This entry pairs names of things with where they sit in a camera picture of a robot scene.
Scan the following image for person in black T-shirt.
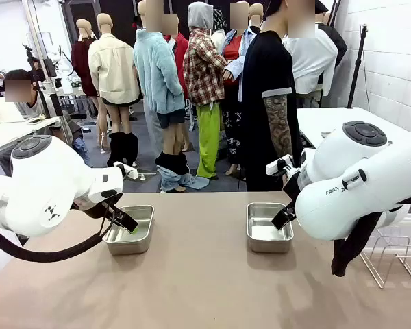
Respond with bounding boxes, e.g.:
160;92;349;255
241;0;316;192

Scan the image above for mannequin in cream jacket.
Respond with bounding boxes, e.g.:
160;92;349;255
88;12;141;165

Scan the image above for mannequin in maroon dress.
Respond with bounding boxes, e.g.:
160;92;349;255
71;19;107;154

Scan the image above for background person in black shirt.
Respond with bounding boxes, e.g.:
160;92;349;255
27;56;47;83

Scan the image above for steel container with rounded corners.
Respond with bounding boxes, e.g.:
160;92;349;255
245;202;295;254

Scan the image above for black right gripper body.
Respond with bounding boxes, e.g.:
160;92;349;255
282;152;311;206

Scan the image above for mannequin in light blue fleece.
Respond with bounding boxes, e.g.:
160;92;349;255
133;0;189;193

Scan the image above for white desk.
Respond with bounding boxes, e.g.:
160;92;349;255
0;97;61;158

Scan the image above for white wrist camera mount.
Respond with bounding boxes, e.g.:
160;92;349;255
113;161;140;180
265;154;293;176

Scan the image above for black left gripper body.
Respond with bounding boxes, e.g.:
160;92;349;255
71;197;123;224

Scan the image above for white side table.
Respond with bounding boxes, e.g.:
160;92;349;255
296;106;411;148

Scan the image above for black trousers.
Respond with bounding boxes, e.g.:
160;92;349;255
106;132;140;168

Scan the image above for person's tattooed right forearm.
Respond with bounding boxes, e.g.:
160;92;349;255
269;123;294;162

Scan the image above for mannequin in white shirt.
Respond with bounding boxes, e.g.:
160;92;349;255
282;32;339;100

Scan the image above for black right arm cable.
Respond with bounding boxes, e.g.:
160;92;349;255
330;195;411;278

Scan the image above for steel container with sharp corners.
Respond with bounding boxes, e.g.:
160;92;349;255
102;204;155;256

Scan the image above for mannequin in red jacket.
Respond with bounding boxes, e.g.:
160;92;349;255
164;15;190;100

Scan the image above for mannequin in blue shirt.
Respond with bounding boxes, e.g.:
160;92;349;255
222;1;258;175

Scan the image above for white laptop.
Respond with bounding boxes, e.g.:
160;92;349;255
0;97;25;124

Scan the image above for mannequin in plaid shirt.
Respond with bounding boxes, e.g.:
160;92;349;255
183;1;229;179

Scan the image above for mannequin with patterned headscarf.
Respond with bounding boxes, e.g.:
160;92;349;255
210;8;229;52

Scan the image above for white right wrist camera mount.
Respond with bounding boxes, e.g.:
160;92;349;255
265;154;293;176

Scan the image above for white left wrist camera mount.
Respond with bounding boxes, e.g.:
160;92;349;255
113;161;140;180

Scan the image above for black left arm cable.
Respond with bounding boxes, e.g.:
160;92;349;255
0;202;124;263

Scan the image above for metal wire rack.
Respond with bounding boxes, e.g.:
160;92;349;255
359;226;411;289

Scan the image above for mannequin in black jacket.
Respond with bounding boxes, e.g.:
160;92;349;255
314;1;349;69

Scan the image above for aluminium frame post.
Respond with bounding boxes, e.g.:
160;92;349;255
22;0;73;145

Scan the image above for mannequin in black coat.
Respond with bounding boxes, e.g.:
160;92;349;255
248;3;265;35

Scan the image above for blue denim trousers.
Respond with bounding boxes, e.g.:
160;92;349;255
159;171;210;193

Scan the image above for seated person in grey shirt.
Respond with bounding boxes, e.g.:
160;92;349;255
5;68;90;165

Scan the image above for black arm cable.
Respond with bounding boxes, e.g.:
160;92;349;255
330;195;411;278
0;202;124;263

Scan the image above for black tripod stand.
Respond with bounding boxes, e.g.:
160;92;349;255
347;23;369;109

